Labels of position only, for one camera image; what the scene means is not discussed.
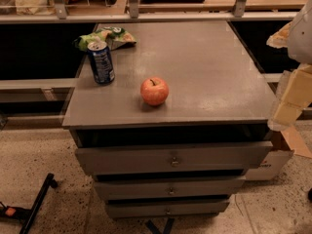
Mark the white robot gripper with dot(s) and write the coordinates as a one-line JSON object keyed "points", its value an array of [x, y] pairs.
{"points": [[301, 38]]}

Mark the red apple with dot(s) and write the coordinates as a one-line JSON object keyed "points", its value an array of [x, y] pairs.
{"points": [[154, 91]]}

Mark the white cardboard box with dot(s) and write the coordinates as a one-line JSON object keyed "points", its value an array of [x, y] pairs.
{"points": [[286, 144]]}

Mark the top grey drawer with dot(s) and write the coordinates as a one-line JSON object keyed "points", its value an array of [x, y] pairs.
{"points": [[145, 159]]}

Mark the grey drawer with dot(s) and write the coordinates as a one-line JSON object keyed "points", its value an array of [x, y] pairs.
{"points": [[168, 187], [192, 207], [145, 159]]}

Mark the middle grey drawer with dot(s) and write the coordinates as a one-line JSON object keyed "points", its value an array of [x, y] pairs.
{"points": [[168, 187]]}

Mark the grey drawer cabinet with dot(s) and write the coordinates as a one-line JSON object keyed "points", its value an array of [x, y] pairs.
{"points": [[216, 95]]}

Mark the green chip bag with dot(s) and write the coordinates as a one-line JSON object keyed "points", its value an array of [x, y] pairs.
{"points": [[115, 37]]}

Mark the blue soda can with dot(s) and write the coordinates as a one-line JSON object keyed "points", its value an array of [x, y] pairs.
{"points": [[101, 62]]}

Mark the bottom grey drawer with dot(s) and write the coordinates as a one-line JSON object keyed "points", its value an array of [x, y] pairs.
{"points": [[192, 207]]}

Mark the black stand leg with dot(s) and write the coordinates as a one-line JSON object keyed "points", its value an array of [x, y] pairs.
{"points": [[24, 216]]}

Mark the metal shelf frame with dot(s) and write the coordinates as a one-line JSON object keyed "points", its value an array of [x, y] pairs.
{"points": [[136, 10]]}

